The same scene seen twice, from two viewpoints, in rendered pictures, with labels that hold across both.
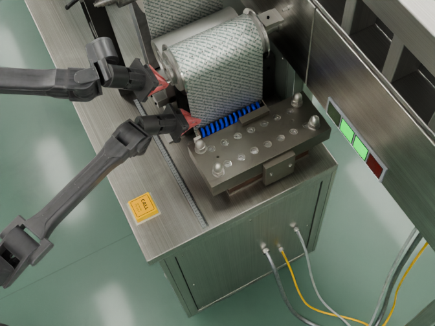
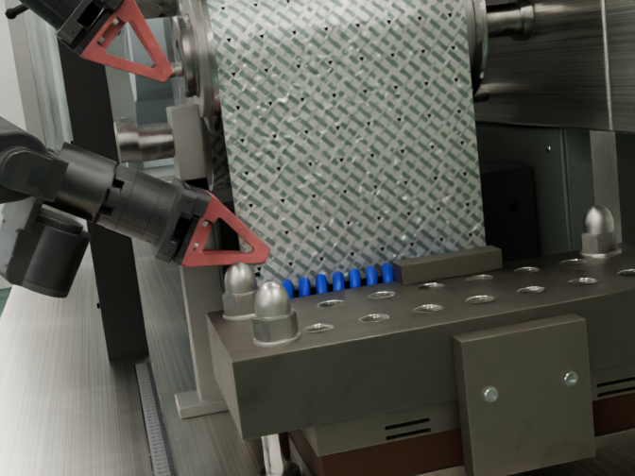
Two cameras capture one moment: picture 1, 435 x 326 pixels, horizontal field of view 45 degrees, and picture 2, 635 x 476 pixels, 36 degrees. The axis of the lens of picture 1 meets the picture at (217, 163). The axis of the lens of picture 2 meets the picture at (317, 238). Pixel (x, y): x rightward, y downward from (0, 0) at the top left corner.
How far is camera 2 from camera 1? 114 cm
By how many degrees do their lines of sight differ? 51
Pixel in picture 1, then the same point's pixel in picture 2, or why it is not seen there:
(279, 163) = (518, 334)
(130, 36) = not seen: hidden behind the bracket
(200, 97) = (266, 135)
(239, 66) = (391, 54)
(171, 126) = (153, 195)
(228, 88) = (362, 141)
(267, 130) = (488, 284)
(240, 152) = (376, 313)
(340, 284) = not seen: outside the picture
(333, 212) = not seen: outside the picture
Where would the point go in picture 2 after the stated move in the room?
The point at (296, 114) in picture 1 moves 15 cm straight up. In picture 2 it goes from (597, 263) to (585, 91)
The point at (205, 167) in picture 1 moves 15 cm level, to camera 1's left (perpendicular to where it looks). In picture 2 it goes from (236, 335) to (53, 350)
